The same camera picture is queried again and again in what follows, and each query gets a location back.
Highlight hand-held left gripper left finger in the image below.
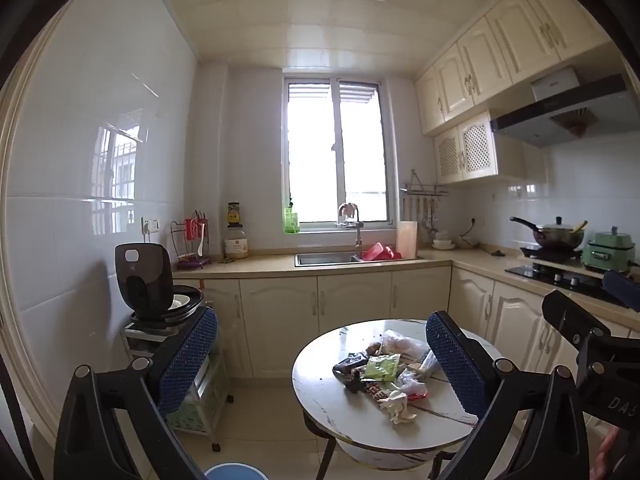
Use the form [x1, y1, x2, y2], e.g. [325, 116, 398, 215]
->
[54, 305, 221, 480]

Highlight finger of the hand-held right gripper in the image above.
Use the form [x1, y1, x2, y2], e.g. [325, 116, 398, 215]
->
[542, 290, 612, 361]
[602, 270, 640, 307]

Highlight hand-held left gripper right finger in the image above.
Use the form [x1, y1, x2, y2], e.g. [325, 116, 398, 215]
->
[425, 310, 591, 480]

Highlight white red printed packet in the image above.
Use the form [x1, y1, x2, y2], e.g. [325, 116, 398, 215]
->
[362, 380, 401, 402]

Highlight blue plastic trash bin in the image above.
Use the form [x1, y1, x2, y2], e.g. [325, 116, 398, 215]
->
[204, 462, 271, 480]

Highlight person's right hand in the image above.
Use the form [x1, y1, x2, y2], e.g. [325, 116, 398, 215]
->
[592, 425, 625, 480]

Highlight black gas hob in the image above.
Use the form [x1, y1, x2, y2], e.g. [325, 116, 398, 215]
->
[505, 262, 626, 306]

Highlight green electric pot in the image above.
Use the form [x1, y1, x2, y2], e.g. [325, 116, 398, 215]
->
[582, 230, 638, 275]

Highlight white crumpled plastic wrap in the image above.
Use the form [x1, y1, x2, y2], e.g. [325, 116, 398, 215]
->
[397, 370, 430, 401]

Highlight white rolling storage cart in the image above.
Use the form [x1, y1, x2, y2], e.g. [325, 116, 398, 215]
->
[122, 310, 236, 453]

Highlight clear plastic bag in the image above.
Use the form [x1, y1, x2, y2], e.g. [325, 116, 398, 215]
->
[382, 330, 432, 361]

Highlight white crumpled tissue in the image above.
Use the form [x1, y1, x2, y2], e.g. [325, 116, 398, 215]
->
[381, 391, 417, 425]

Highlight wok with lid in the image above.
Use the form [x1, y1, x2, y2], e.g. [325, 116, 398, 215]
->
[510, 216, 588, 251]

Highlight light green snack packet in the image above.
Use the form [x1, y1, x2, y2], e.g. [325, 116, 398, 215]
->
[361, 354, 402, 382]

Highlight black electric cooker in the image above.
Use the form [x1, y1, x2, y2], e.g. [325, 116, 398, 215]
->
[115, 242, 205, 328]

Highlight black snack wrapper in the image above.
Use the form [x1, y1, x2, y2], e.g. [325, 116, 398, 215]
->
[332, 352, 371, 376]

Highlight red utensil rack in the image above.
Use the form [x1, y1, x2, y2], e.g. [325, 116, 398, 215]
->
[170, 210, 213, 267]

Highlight glass jar with cream label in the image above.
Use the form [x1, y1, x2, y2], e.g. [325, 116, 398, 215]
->
[224, 225, 249, 261]

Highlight cream base cabinets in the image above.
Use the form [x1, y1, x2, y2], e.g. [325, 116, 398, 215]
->
[172, 247, 640, 411]

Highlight round white marble table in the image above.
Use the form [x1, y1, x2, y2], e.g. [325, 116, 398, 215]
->
[291, 319, 501, 480]

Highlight wooden cutting board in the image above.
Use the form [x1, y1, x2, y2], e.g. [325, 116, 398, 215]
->
[397, 220, 419, 259]

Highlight red plastic basin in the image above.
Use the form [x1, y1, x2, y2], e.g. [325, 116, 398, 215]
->
[361, 242, 403, 262]

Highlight steel sink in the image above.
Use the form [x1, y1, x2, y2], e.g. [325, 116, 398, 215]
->
[294, 251, 363, 267]

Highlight cream lattice door cabinet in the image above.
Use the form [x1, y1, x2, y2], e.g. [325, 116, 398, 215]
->
[432, 110, 526, 186]

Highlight range hood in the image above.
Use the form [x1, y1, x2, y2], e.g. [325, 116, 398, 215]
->
[490, 66, 640, 150]

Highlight kitchen window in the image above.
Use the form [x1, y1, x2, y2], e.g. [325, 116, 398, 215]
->
[282, 76, 390, 233]

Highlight metal wall utensil rack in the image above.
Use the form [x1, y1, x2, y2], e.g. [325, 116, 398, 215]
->
[400, 169, 449, 241]

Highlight cream wall cabinets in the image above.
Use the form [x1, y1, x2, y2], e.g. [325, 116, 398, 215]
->
[414, 0, 608, 136]

